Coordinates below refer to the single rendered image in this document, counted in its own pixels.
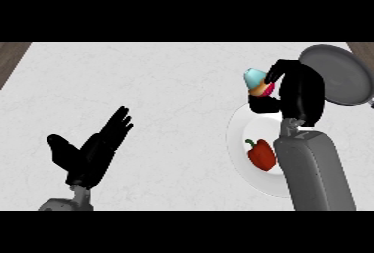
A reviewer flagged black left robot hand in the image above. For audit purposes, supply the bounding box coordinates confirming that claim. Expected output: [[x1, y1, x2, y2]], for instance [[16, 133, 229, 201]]
[[45, 105, 135, 190]]

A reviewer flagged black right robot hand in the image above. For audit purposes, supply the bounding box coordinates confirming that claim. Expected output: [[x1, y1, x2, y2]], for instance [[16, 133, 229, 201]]
[[246, 58, 325, 128]]

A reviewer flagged cupcake with blue wrapper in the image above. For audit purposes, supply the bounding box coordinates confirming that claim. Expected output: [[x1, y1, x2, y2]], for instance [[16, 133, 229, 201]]
[[242, 67, 276, 98]]

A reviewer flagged grey round pan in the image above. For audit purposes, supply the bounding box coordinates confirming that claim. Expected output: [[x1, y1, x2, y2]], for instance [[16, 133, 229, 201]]
[[297, 44, 374, 107]]

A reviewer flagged white round plate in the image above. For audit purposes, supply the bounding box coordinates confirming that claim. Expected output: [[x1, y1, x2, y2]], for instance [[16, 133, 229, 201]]
[[224, 102, 311, 199]]

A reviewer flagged red bell pepper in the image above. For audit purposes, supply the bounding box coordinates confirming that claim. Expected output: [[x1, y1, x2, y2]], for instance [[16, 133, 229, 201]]
[[243, 138, 277, 172]]

